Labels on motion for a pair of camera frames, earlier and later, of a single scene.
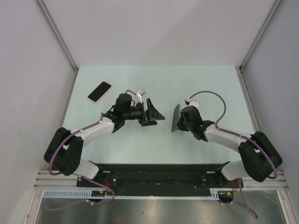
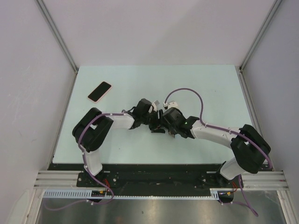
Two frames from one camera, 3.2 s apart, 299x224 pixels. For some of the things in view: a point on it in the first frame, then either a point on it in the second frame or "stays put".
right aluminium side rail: (254, 122) stays put
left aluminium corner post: (58, 33) stays put
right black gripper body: (183, 125) -> (172, 129)
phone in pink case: (99, 92) stays put
